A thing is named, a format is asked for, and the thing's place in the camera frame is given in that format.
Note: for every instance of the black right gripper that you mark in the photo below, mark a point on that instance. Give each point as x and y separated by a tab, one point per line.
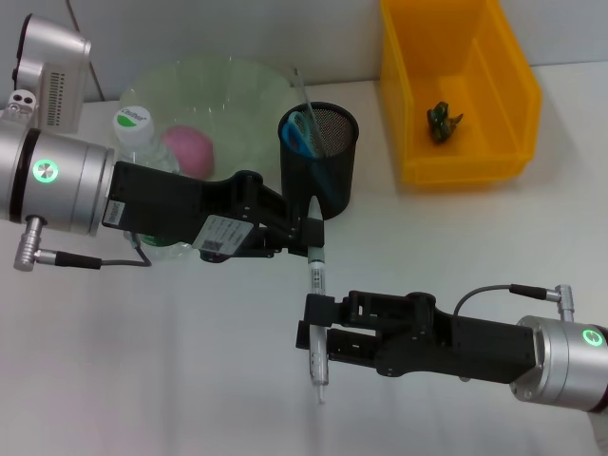
451	342

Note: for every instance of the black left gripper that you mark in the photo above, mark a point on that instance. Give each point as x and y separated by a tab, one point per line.
166	204

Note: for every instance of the grey ballpoint pen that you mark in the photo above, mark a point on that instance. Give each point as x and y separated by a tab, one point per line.
317	280

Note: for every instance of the blue scissors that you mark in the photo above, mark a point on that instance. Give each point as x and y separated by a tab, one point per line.
297	135

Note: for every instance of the pink peach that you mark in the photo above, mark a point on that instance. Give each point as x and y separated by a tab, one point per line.
190	152

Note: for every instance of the transparent plastic ruler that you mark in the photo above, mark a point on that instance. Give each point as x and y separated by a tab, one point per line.
306	104

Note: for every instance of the clear green-label water bottle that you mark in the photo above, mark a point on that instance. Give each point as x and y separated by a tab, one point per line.
138	133

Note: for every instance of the green plastic wrapper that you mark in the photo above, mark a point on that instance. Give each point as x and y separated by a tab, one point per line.
442	123

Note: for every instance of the black mesh pen holder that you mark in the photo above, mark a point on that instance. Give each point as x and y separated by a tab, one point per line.
332	171

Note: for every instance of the green glass fruit plate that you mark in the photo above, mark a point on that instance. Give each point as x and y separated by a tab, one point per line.
228	85

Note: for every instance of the yellow plastic bin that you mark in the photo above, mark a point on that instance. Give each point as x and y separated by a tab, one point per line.
446	57

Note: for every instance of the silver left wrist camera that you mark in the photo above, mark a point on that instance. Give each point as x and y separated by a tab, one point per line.
52	71

